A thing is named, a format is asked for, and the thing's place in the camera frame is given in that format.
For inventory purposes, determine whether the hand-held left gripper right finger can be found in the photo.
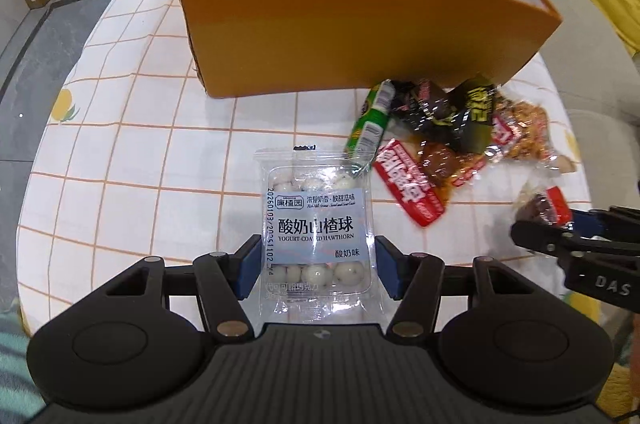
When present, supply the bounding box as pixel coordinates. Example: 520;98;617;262
375;235;548;341

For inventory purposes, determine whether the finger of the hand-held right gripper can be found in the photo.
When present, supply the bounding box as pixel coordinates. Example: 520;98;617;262
510;220;592;261
569;205;640;239

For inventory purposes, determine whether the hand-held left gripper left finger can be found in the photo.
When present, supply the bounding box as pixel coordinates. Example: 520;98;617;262
97;235;264;341

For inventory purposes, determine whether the small clear red-label packet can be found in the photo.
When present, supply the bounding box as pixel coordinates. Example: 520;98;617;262
517;184;574;228

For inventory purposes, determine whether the clear packet of white balls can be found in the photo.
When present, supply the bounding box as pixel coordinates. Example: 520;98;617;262
254;145;386;321

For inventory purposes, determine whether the red and brown snack packet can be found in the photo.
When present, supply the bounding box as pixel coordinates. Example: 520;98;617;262
374;139;488;228

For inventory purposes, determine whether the peanut snack packet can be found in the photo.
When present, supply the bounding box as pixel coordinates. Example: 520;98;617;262
487;99;576;173

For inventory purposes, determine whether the green tube snack packet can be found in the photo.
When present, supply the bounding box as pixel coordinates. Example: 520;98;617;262
344;79;397;160

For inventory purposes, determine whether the black snack packet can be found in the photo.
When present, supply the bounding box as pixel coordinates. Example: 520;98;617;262
390;79;468;141

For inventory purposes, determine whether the orange cardboard box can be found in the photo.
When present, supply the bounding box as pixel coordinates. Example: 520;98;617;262
176;0;563;100

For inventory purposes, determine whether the beige sofa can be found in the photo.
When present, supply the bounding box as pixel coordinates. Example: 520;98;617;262
480;0;640;225

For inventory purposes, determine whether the teal striped cloth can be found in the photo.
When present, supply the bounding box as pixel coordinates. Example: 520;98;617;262
0;309;47;424

